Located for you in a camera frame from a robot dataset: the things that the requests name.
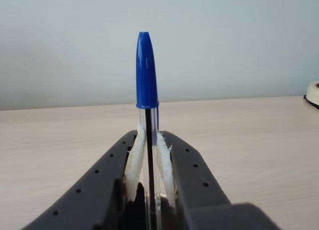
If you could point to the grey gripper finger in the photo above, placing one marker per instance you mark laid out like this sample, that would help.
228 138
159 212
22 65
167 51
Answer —
194 180
94 190

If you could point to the blue cap ballpoint pen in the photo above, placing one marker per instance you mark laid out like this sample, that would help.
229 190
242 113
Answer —
145 78

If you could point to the cream masking tape roll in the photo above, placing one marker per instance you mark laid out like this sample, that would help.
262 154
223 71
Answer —
314 93

